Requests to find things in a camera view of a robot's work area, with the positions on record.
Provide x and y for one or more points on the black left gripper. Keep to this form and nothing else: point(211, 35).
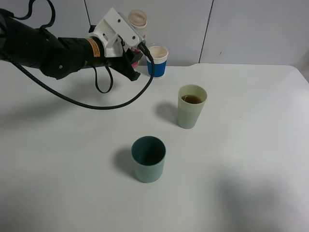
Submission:
point(63, 56)

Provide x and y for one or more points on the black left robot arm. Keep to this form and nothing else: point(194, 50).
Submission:
point(21, 42)

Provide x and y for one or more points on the blue and white paper cup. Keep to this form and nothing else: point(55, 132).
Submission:
point(160, 55)

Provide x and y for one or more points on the pale green tall cup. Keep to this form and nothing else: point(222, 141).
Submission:
point(191, 99)

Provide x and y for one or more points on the dark green short cup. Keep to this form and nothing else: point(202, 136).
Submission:
point(148, 154)

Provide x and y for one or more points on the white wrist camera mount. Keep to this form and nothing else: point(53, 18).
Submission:
point(113, 29)

